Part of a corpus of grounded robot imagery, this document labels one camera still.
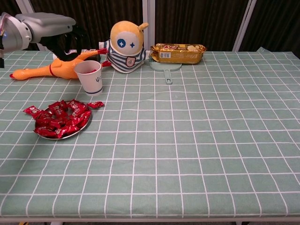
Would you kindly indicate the gold biscuit package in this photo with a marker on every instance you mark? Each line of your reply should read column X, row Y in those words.
column 178, row 57

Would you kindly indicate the left black grey robot hand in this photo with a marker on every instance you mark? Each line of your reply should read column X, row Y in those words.
column 49, row 25

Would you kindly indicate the dark bottle white cap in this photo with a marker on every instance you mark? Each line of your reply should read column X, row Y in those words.
column 87, row 50

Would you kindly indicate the round metal plate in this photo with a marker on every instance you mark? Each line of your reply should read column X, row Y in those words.
column 70, row 137

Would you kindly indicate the orange rubber chicken toy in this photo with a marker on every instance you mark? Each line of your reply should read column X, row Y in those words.
column 63, row 68

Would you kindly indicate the yellow plush doll striped shirt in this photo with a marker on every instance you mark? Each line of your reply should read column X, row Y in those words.
column 126, row 35

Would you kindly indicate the white paper cup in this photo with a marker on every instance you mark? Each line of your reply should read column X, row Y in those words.
column 92, row 80

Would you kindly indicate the red candy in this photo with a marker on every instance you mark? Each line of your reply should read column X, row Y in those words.
column 63, row 132
column 83, row 116
column 92, row 70
column 31, row 109
column 43, row 115
column 44, row 130
column 96, row 104
column 57, row 107
column 76, row 106

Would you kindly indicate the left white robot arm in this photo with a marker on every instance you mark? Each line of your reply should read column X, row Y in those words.
column 14, row 35

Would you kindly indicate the light green hand mirror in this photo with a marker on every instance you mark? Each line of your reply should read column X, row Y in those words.
column 168, row 77

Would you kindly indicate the green checked tablecloth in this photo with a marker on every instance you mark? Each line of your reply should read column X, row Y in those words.
column 187, row 140

